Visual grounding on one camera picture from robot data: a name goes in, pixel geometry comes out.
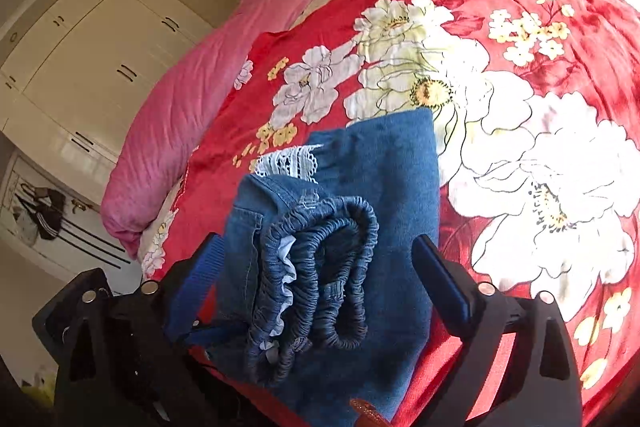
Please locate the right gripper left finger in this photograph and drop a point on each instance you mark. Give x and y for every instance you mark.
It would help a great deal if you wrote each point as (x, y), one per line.
(122, 359)

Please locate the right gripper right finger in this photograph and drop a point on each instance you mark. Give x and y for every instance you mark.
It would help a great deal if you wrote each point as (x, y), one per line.
(540, 386)

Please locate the red floral blanket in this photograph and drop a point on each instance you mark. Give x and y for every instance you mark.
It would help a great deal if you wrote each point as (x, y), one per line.
(507, 130)

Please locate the blue denim pants lace trim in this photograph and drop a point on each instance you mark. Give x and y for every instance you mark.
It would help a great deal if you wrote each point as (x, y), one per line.
(318, 301)

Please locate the pink quilt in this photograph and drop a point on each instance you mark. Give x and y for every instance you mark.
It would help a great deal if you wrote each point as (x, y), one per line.
(176, 114)

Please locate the cream wardrobe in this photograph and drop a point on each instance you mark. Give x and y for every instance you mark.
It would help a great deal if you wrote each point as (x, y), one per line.
(71, 87)

